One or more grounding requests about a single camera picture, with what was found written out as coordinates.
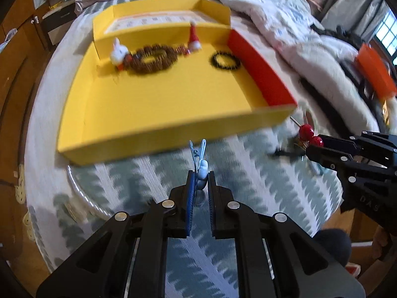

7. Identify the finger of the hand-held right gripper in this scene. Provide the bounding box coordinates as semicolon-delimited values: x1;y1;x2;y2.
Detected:
314;132;397;156
305;146;354;174

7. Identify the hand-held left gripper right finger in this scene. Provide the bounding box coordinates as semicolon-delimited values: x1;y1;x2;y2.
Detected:
207;171;366;298

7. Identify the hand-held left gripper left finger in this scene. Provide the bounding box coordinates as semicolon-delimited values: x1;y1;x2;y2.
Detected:
36;171;196;298

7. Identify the red cherry hair clip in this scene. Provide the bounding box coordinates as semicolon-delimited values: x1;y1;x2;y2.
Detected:
290;116;325;148

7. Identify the blue bow hair clip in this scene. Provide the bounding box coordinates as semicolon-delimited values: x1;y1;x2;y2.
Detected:
189;139;209;190

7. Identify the yellow cardboard box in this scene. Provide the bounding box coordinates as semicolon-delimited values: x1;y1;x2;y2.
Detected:
57;0;298;166

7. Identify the brown spiral hair tie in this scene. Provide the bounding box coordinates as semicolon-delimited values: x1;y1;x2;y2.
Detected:
128;45;179;75

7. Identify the person's right hand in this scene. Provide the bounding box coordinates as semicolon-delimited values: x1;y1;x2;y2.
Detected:
370;225;397;263

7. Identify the dark fuzzy ball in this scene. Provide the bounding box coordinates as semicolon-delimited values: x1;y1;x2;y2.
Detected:
313;228;352;267

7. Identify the orange box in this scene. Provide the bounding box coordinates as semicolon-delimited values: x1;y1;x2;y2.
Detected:
355;43;397;100

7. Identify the window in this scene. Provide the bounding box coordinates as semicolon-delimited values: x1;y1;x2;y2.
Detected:
374;12;397;56

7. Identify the grey curtain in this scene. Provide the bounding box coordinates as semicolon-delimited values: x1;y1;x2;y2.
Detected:
319;0;391;38

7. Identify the light blue duvet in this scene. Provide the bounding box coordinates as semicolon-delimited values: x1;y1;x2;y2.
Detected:
198;0;383;137

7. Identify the pale yellow slipper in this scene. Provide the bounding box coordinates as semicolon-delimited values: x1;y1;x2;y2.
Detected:
14;164;34;205
25;211;41;239

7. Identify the red santa hat clip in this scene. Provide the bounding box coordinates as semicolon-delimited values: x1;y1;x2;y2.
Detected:
188;22;202;52

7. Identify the white rabbit figurine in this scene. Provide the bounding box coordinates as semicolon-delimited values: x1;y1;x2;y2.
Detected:
110;37;132;70

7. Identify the dark and white nightstand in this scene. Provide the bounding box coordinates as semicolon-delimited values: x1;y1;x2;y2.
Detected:
42;1;78;45

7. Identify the wooden wardrobe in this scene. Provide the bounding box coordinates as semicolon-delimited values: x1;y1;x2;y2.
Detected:
0;0;75;106

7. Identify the white crumpled plastic bag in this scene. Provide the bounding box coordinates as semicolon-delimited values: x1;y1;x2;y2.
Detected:
0;28;17;52

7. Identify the black bead bracelet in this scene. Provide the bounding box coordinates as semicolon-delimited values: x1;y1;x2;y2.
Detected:
211;51;242;71

